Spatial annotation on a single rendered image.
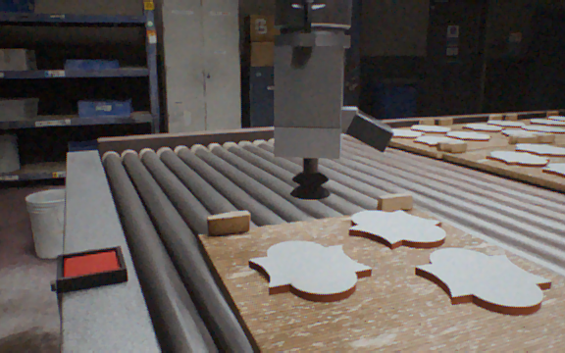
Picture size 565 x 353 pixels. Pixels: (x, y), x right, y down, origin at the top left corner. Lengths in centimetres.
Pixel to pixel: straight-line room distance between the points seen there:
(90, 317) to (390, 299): 30
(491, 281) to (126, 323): 37
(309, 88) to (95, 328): 31
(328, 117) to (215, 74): 459
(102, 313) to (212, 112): 457
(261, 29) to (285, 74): 484
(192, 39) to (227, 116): 87
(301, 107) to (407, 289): 22
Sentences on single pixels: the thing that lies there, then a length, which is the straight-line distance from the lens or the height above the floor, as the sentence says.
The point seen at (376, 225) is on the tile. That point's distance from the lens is 64.
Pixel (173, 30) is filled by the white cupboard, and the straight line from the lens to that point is 495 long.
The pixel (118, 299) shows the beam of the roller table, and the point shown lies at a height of 91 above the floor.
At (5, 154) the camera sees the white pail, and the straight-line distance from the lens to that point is 509.
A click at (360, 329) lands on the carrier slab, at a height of 94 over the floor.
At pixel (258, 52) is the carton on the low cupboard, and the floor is 127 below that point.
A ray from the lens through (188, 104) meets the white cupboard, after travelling 497.
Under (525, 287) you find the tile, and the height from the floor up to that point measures 95.
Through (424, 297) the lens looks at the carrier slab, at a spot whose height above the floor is 94.
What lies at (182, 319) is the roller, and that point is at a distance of 47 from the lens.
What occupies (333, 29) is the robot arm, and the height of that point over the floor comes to 119.
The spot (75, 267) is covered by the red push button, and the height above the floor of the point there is 93.
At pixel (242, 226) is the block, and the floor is 94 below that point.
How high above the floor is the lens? 116
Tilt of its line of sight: 14 degrees down
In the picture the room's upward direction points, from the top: straight up
